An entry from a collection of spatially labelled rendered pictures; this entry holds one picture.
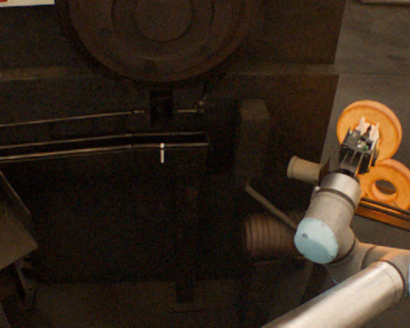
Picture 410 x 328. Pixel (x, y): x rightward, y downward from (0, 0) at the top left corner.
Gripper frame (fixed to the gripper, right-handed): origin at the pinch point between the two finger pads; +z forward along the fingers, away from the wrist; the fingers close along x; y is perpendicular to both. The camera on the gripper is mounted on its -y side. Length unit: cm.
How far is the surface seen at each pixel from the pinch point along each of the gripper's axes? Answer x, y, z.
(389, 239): -17, -99, 32
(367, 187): -3.9, -15.1, -6.2
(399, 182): -11.1, -10.0, -4.9
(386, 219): -11.4, -21.3, -9.0
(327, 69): 17.6, -5.0, 18.3
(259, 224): 19.7, -29.6, -20.5
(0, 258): 64, -9, -67
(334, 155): 23, -110, 70
